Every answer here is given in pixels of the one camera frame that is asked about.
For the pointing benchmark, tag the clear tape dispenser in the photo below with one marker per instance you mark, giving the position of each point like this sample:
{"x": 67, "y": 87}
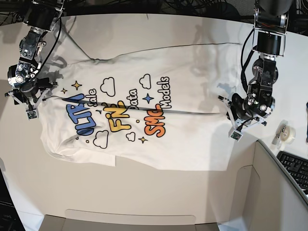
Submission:
{"x": 285, "y": 134}

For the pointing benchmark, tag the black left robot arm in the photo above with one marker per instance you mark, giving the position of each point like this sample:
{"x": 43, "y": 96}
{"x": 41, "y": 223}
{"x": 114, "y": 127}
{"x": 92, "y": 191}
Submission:
{"x": 259, "y": 72}

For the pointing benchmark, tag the black computer keyboard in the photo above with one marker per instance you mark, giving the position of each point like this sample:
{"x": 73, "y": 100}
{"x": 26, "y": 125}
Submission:
{"x": 297, "y": 168}

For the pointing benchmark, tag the grey partition panel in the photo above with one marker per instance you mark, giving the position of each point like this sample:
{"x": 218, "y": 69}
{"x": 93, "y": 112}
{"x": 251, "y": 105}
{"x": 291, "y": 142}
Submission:
{"x": 76, "y": 220}
{"x": 266, "y": 197}

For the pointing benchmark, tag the blue clothed person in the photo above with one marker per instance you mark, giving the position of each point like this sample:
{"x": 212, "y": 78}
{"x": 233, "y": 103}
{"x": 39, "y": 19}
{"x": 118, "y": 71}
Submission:
{"x": 307, "y": 122}

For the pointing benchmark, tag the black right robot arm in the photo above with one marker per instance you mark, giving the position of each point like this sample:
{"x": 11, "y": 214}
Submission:
{"x": 41, "y": 17}

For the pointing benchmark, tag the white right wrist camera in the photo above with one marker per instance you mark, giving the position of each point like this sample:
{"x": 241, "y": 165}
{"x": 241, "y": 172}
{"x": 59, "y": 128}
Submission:
{"x": 32, "y": 114}

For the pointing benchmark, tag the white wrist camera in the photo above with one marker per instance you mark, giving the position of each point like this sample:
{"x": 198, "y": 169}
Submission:
{"x": 235, "y": 134}
{"x": 32, "y": 114}

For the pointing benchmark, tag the grey front partition panel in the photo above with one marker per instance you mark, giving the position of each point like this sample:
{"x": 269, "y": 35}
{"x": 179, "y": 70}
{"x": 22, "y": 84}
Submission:
{"x": 76, "y": 220}

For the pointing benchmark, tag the white printed t-shirt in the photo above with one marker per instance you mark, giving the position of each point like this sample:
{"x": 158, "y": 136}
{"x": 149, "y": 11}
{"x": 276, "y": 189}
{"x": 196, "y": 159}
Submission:
{"x": 158, "y": 107}

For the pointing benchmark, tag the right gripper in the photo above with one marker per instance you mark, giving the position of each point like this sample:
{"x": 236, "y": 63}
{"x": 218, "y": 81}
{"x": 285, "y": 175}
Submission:
{"x": 32, "y": 94}

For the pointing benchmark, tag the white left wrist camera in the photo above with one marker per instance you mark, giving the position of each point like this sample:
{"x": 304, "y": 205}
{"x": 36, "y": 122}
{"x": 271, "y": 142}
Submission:
{"x": 235, "y": 134}

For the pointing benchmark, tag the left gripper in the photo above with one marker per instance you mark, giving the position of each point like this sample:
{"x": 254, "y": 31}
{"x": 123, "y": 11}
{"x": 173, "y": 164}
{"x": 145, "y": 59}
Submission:
{"x": 239, "y": 113}

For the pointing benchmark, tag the grey right partition panel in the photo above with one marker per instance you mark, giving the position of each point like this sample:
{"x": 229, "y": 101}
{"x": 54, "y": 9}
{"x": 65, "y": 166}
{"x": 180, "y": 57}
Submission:
{"x": 266, "y": 197}

